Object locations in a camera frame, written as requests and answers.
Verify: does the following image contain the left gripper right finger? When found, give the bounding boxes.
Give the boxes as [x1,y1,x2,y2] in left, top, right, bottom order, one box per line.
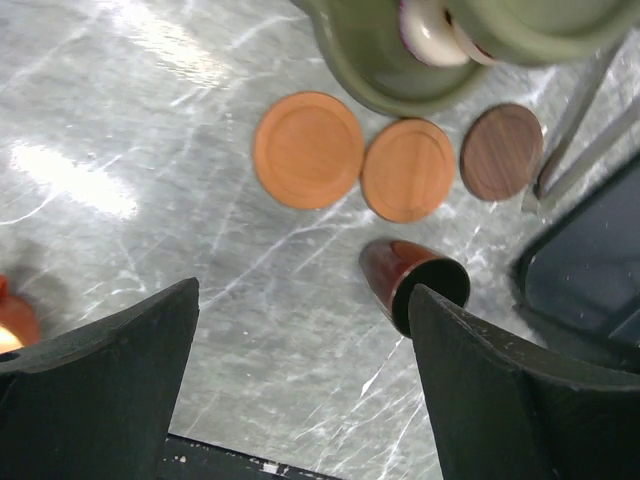
[408,285,639,479]

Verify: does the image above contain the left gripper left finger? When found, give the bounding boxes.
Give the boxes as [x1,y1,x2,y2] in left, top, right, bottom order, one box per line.
[1,278,199,479]

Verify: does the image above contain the dark metal cup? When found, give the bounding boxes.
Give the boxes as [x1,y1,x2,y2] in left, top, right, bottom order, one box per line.
[359,238,471,338]

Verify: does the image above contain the light wooden coaster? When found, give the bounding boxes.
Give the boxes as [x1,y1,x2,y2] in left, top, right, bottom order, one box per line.
[360,119,455,223]
[253,91,365,209]

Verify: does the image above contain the dark wooden coaster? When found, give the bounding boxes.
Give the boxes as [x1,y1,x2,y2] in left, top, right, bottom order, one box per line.
[460,103,544,202]

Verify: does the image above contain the metal tongs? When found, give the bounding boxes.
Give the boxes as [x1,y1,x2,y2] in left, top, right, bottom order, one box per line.
[532,39,640,204]

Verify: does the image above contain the white cream donut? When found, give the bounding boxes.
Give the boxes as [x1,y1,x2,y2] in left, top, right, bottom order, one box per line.
[399,0,471,68]

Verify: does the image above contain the green three-tier serving stand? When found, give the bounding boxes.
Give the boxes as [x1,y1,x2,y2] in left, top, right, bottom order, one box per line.
[296,0,639,117]

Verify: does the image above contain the chocolate sprinkled donut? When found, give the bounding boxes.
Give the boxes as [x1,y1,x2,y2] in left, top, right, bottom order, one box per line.
[451,16,502,66]

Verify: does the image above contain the copper cup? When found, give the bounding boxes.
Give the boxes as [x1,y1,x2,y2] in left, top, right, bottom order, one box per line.
[0,275,41,354]

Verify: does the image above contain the black serving tray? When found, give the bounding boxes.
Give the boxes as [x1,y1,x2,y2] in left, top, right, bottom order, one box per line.
[511,156,639,373]

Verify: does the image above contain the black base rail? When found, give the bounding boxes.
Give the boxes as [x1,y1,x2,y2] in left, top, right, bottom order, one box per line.
[156,434,335,480]

